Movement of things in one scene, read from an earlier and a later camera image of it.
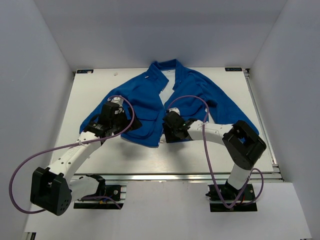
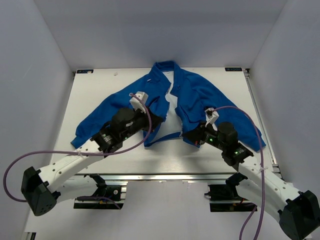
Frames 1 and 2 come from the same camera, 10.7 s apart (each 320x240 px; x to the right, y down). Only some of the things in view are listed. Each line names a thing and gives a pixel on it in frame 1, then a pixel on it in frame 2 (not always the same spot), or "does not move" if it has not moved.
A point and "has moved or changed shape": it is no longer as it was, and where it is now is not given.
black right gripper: x=169 y=137 → x=194 y=135
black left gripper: x=136 y=124 → x=156 y=120
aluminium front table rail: x=176 y=177 does not move
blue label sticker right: x=233 y=69 does not move
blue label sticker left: x=84 y=71 does not move
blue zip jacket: x=164 y=85 has moved or changed shape
